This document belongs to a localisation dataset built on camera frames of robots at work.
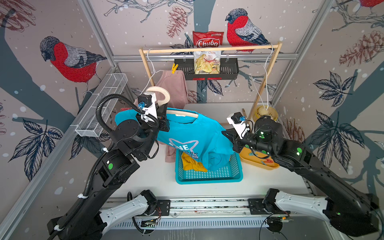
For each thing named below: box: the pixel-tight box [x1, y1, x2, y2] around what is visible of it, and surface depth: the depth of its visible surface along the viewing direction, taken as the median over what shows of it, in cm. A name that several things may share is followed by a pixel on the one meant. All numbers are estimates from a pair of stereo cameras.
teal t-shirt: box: [115, 107, 235, 171], surface depth 61 cm
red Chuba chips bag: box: [192, 31, 224, 48], surface depth 87 cm
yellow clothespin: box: [171, 63, 179, 74], surface depth 79 cm
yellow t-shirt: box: [181, 152, 208, 172], surface depth 87 cm
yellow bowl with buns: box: [252, 105, 278, 123], surface depth 112 cm
